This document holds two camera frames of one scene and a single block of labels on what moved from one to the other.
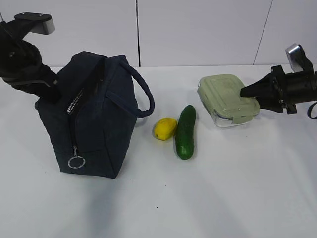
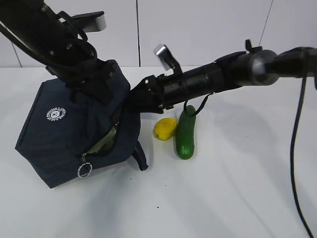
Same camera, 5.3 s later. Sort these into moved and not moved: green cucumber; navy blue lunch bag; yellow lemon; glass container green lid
Moved: glass container green lid; navy blue lunch bag
Not moved: yellow lemon; green cucumber
